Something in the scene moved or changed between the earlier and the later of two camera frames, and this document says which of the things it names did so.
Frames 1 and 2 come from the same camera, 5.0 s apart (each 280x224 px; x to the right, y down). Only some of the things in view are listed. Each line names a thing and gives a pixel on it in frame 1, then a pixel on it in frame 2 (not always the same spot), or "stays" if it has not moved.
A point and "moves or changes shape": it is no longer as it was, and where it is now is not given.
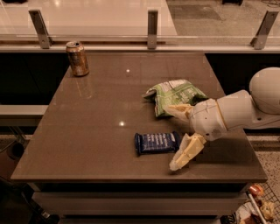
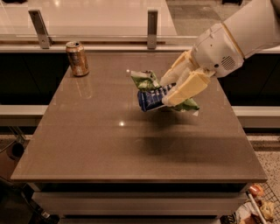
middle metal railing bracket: x=152 y=29 stays
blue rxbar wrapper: x=156 y=143 -> x=151 y=99
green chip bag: x=173 y=92 moves or changes shape
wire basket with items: x=260 y=204 stays
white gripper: x=206 y=119 -> x=216 y=50
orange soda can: x=78 y=58 stays
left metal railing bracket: x=40 y=27 stays
